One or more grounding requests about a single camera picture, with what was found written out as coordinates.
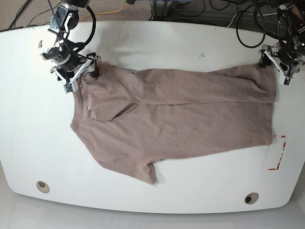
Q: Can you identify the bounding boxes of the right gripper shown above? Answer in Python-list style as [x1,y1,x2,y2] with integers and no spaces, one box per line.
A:
[83,59,99,78]

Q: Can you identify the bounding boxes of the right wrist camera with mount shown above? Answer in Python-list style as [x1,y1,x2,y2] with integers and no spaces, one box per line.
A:
[50,52,101,93]

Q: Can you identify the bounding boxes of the black cables on floor left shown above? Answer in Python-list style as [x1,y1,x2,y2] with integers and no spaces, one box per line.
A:
[9,0,53,28]

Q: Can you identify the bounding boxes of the left table cable grommet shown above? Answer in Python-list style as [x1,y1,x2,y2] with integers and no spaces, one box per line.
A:
[36,181,50,194]

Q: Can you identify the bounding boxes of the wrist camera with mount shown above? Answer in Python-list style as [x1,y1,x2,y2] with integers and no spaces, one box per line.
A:
[259,42,305,86]
[50,52,101,93]

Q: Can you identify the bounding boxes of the right table cable grommet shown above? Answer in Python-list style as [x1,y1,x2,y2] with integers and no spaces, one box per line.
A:
[244,192,259,205]

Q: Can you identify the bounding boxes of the table cable grommet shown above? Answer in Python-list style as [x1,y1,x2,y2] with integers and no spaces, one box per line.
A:
[244,192,259,205]
[36,181,50,194]

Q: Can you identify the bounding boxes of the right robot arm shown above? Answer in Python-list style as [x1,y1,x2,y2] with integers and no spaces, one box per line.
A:
[41,0,97,82]

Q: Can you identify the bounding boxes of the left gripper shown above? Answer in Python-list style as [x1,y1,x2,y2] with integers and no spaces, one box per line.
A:
[259,53,272,68]

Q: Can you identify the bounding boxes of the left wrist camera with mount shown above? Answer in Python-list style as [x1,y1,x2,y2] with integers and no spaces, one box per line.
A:
[259,42,305,86]

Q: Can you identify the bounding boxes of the red tape rectangle marking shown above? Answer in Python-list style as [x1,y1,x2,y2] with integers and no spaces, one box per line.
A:
[266,135,288,171]

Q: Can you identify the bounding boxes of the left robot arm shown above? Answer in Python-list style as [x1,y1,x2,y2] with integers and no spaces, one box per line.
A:
[258,0,305,77]

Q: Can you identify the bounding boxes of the yellow cable on floor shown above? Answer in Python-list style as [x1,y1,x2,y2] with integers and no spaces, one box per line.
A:
[81,0,126,22]

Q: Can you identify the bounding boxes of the mauve t-shirt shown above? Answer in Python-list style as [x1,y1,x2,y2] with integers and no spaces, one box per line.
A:
[71,63,276,184]

